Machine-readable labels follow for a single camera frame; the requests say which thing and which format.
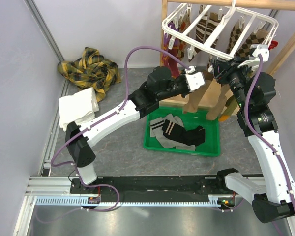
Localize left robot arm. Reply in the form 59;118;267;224
65;66;191;193

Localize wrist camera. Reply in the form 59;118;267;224
184;66;206;92
237;44;270;70

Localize grey sock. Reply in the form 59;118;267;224
149;114;196;151

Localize brown striped sock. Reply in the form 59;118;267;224
188;13;208;62
203;12;221;43

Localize white folded towel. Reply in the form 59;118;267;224
59;88;99;132

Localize wooden hanger stand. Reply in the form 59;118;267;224
161;0;295;107

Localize black sock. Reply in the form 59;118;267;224
162;119;206;146

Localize brown argyle sock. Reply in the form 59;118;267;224
235;29;268;58
226;20;244;54

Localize slotted cable duct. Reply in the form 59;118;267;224
36;196;221;207

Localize yellow plaid cloth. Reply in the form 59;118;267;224
57;47;121;102

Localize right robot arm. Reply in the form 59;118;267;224
211;58;295;223

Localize tan sock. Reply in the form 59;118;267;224
206;83;230;120
182;70;213;114

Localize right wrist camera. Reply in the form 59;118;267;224
237;44;270;70

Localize green plastic tray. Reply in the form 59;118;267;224
143;106;221;157

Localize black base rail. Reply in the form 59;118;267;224
70;175;266;204

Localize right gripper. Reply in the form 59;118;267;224
212;56;254;110

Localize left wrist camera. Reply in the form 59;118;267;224
184;66;206;92

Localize red white sock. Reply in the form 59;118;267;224
268;40;279;50

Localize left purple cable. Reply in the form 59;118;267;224
34;46;191;224

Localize white clip hanger rack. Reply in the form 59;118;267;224
162;0;279;60

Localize purple maroon sock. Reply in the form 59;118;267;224
161;33;179;78

